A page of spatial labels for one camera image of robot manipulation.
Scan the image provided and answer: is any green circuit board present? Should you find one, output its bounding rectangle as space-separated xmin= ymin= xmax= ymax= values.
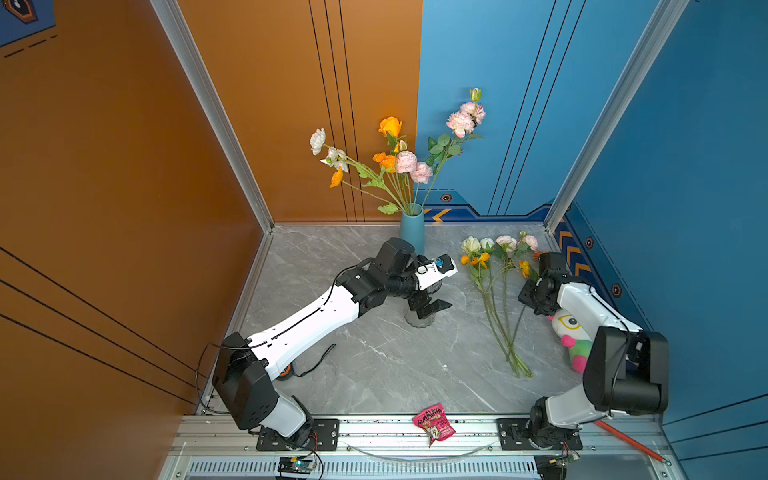
xmin=276 ymin=457 xmax=319 ymax=479

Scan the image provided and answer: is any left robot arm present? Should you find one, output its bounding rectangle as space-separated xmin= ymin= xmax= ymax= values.
xmin=211 ymin=237 xmax=457 ymax=447

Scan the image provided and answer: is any yellow rose stem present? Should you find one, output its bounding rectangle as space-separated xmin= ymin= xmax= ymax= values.
xmin=374 ymin=116 xmax=413 ymax=206

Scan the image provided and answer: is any white plush toy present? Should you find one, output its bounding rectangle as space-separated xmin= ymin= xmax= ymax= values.
xmin=549 ymin=309 xmax=593 ymax=374

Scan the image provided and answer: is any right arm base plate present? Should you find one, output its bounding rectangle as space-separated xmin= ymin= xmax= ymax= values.
xmin=496 ymin=417 xmax=583 ymax=451

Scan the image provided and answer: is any cream pink rose stem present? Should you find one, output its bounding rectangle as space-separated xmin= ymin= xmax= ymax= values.
xmin=490 ymin=231 xmax=539 ymax=341

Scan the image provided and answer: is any white flower stem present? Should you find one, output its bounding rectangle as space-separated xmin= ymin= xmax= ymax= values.
xmin=309 ymin=128 xmax=405 ymax=215

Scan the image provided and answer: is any pink rose spray stem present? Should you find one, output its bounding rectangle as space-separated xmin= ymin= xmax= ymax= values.
xmin=421 ymin=87 xmax=486 ymax=207

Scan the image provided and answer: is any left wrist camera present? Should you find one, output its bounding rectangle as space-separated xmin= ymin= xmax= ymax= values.
xmin=415 ymin=254 xmax=458 ymax=292

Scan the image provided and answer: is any aluminium corner post right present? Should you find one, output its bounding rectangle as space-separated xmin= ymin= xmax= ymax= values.
xmin=544 ymin=0 xmax=689 ymax=234

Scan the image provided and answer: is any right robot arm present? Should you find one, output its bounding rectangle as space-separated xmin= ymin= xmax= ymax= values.
xmin=519 ymin=252 xmax=670 ymax=449

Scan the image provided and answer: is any teal cylindrical vase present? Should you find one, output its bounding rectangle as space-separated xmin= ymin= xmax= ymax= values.
xmin=399 ymin=203 xmax=425 ymax=254

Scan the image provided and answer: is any orange tape measure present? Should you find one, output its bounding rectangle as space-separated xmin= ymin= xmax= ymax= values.
xmin=278 ymin=364 xmax=295 ymax=381

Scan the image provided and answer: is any orange yellow small flower stem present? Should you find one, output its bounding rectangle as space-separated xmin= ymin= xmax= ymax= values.
xmin=320 ymin=148 xmax=416 ymax=215

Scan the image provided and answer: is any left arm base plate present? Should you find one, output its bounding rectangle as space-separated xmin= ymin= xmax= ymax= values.
xmin=256 ymin=418 xmax=339 ymax=452

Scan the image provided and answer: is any black connector box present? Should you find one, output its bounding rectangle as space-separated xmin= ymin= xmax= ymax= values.
xmin=534 ymin=457 xmax=568 ymax=480

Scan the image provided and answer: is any pink snack packet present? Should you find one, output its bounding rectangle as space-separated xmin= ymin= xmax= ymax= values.
xmin=412 ymin=403 xmax=456 ymax=446

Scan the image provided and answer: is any aluminium corner post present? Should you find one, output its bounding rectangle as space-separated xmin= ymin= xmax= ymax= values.
xmin=150 ymin=0 xmax=274 ymax=234
xmin=544 ymin=0 xmax=689 ymax=234

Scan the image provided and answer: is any red handled tool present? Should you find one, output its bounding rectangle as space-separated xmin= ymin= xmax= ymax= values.
xmin=594 ymin=420 xmax=668 ymax=464

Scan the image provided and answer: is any aluminium corner post left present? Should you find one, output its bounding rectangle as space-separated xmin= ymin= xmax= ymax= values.
xmin=150 ymin=0 xmax=274 ymax=234

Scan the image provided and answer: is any yellow poppy flower stem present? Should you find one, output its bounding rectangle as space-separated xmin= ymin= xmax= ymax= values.
xmin=501 ymin=252 xmax=532 ymax=336

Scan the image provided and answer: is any clear glass vase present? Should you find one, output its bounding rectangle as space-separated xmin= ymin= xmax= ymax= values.
xmin=404 ymin=301 xmax=434 ymax=329

